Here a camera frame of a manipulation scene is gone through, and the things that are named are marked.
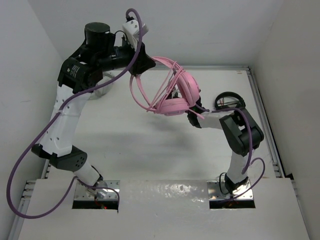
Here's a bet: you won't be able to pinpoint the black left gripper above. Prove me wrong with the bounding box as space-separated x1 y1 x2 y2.
95 35 155 77

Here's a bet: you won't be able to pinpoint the pink headphones with cable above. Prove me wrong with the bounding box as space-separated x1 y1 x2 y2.
129 56 200 117

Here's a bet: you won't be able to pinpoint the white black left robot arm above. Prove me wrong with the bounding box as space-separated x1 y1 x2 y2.
31 19 156 186

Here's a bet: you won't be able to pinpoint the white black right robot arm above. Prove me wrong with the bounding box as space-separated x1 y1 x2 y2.
186 91 264 194

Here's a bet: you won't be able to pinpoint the white grey headphones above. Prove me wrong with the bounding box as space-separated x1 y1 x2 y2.
87 72 116 100

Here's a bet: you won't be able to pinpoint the black headphones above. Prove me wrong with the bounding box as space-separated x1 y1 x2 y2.
213 91 246 110

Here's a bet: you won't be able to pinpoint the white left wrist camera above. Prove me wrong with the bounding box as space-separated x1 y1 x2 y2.
122 19 149 51

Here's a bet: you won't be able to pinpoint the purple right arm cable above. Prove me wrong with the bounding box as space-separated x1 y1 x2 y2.
197 106 266 201

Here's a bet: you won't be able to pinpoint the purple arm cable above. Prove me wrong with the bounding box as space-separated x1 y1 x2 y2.
6 8 145 220
197 106 266 201

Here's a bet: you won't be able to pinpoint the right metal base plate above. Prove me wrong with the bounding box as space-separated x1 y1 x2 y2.
206 180 254 201

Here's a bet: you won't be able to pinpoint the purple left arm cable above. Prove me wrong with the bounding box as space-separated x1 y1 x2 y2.
6 8 145 220

